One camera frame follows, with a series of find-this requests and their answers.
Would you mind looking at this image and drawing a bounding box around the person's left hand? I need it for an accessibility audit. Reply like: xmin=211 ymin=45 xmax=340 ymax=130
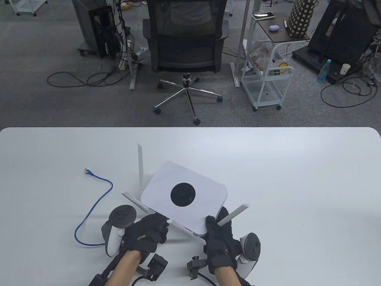
xmin=121 ymin=213 xmax=171 ymax=264

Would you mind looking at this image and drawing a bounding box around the person's right hand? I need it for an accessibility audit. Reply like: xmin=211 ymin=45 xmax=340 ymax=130
xmin=203 ymin=206 xmax=241 ymax=274

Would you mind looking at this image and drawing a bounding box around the white router with black disc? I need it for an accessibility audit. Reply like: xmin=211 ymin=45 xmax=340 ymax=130
xmin=121 ymin=143 xmax=250 ymax=238

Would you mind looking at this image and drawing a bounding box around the blue ethernet cable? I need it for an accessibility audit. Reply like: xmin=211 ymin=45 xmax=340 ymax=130
xmin=74 ymin=168 xmax=113 ymax=247

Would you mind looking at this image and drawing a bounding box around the person's right forearm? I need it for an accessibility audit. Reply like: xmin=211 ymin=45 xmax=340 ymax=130
xmin=214 ymin=266 xmax=241 ymax=286

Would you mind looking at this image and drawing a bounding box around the person's left forearm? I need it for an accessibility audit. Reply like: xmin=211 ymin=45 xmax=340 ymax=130
xmin=103 ymin=250 xmax=143 ymax=286

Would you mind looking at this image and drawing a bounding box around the black and white right controller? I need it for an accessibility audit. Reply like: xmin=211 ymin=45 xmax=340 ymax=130
xmin=237 ymin=232 xmax=262 ymax=276

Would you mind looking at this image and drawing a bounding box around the black and white controller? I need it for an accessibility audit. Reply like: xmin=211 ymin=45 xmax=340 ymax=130
xmin=237 ymin=232 xmax=262 ymax=276
xmin=101 ymin=205 xmax=137 ymax=257

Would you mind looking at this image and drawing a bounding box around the black and white left controller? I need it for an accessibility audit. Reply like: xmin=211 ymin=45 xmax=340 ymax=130
xmin=101 ymin=205 xmax=137 ymax=257

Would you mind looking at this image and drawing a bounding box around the white desk leg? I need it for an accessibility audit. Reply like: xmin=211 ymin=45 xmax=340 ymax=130
xmin=127 ymin=39 xmax=138 ymax=91
xmin=231 ymin=0 xmax=250 ymax=88

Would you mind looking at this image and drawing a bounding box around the black mesh office chair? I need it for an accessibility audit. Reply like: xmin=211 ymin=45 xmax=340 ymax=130
xmin=142 ymin=0 xmax=229 ymax=125

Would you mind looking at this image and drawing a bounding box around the yellow tape roll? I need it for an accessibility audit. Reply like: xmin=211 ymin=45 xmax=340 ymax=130
xmin=274 ymin=59 xmax=291 ymax=74

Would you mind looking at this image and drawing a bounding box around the clear plastic bag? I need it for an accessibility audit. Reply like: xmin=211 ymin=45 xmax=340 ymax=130
xmin=249 ymin=42 xmax=276 ymax=75

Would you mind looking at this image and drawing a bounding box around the blue water bottle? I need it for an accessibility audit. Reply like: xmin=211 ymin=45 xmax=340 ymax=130
xmin=316 ymin=59 xmax=332 ymax=84

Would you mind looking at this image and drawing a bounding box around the brown top side table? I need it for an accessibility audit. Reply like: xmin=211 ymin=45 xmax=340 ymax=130
xmin=252 ymin=17 xmax=311 ymax=64

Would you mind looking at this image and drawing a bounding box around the grey computer tower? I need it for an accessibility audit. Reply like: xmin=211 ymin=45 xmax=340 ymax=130
xmin=71 ymin=0 xmax=119 ymax=59

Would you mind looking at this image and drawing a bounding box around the black and white checkered bag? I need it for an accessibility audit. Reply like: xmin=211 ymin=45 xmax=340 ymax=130
xmin=287 ymin=0 xmax=319 ymax=38

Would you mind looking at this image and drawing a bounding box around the black equipment stand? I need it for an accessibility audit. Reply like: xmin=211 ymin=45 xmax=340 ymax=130
xmin=292 ymin=0 xmax=381 ymax=84

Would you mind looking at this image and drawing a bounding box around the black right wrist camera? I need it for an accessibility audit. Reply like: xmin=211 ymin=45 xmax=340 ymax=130
xmin=187 ymin=256 xmax=209 ymax=280

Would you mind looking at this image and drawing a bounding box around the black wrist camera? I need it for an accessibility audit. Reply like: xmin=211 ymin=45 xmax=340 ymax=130
xmin=187 ymin=256 xmax=209 ymax=280
xmin=138 ymin=253 xmax=168 ymax=282

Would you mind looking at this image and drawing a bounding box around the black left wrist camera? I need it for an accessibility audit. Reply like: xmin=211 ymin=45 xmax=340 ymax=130
xmin=138 ymin=253 xmax=168 ymax=282

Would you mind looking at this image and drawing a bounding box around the black glove cable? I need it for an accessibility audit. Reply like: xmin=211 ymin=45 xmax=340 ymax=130
xmin=196 ymin=273 xmax=218 ymax=286

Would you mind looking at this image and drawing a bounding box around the white wire rolling cart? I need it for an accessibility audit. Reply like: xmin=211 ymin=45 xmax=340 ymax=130
xmin=241 ymin=42 xmax=295 ymax=112

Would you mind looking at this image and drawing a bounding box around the black floor cable loop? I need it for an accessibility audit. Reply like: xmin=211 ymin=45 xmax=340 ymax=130
xmin=47 ymin=61 xmax=131 ymax=88
xmin=321 ymin=76 xmax=378 ymax=108

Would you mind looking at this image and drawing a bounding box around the bundle of hanging cables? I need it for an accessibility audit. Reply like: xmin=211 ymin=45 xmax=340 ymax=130
xmin=112 ymin=0 xmax=133 ymax=72

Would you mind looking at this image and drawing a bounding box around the white trolley frame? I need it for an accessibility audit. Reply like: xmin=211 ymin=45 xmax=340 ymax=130
xmin=4 ymin=0 xmax=48 ymax=17

